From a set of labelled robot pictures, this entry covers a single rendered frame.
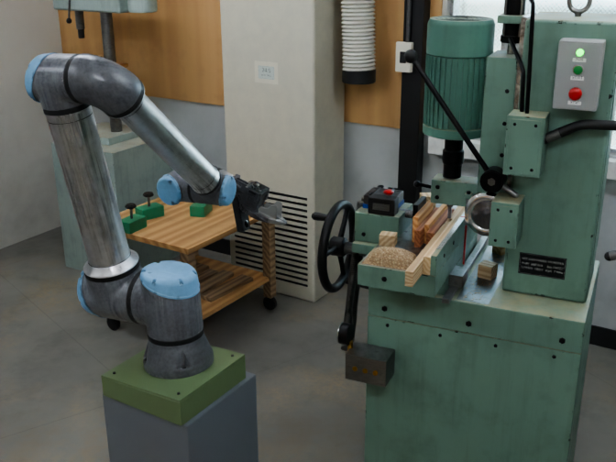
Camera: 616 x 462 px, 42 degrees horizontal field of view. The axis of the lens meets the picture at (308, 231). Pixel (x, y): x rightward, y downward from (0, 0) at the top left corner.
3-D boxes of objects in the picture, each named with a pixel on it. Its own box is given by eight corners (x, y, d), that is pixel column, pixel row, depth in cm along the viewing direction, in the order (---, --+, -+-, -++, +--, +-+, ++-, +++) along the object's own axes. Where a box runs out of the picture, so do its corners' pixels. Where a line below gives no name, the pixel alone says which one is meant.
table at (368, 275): (392, 212, 266) (393, 194, 264) (483, 224, 255) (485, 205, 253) (324, 280, 214) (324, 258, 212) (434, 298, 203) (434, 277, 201)
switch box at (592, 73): (555, 104, 195) (562, 37, 189) (598, 106, 191) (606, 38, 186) (551, 108, 190) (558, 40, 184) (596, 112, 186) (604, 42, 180)
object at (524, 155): (508, 166, 205) (512, 108, 199) (544, 170, 201) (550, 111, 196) (501, 174, 197) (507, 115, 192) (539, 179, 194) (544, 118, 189)
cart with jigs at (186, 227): (193, 282, 418) (186, 164, 396) (282, 307, 389) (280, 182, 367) (99, 331, 367) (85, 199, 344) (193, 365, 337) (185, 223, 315)
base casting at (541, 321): (412, 258, 261) (413, 233, 258) (596, 287, 240) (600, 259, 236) (367, 315, 223) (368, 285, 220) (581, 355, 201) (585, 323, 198)
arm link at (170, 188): (182, 179, 229) (205, 165, 239) (149, 176, 234) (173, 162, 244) (187, 209, 232) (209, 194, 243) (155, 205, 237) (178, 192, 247)
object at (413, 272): (461, 213, 247) (462, 200, 246) (467, 213, 246) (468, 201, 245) (404, 286, 196) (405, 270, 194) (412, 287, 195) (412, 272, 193)
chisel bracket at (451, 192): (435, 201, 231) (437, 172, 228) (484, 206, 226) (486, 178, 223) (429, 208, 225) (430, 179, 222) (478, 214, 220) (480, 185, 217)
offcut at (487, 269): (497, 276, 226) (498, 262, 224) (490, 280, 223) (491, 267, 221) (483, 272, 228) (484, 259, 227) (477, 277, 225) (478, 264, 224)
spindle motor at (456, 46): (432, 125, 230) (437, 14, 219) (492, 130, 223) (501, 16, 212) (414, 138, 215) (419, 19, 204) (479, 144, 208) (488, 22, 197)
